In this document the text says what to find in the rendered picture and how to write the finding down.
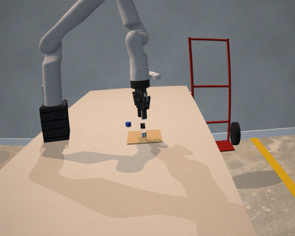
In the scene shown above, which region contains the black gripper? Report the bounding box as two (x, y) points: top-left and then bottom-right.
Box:
(130, 79), (150, 120)

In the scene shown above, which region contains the tan flat mat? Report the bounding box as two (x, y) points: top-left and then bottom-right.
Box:
(127, 129), (163, 145)

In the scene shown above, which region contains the white die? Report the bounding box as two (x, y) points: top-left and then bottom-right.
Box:
(141, 131), (147, 137)

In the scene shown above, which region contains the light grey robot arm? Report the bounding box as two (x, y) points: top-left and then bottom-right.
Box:
(39, 0), (161, 107)

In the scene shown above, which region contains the blue die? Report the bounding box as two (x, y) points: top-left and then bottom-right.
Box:
(125, 121), (131, 127)

